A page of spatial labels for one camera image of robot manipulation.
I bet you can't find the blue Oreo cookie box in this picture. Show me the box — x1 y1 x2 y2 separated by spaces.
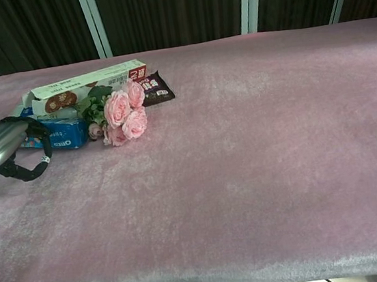
17 114 91 156

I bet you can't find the white chocolate cookie box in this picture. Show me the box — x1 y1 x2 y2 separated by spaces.
29 81 117 122

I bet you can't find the white green cookie box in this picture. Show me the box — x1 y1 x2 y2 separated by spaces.
18 57 151 108

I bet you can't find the pink artificial rose bouquet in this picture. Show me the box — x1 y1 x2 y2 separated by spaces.
72 77 152 152

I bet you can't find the dark brown chocolate wrapper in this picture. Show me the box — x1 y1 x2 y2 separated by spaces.
134 68 177 108

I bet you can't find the dark pleated curtain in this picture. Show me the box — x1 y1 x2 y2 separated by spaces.
0 0 377 95

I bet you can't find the pink plush table cloth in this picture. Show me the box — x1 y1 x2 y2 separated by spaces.
0 16 377 282

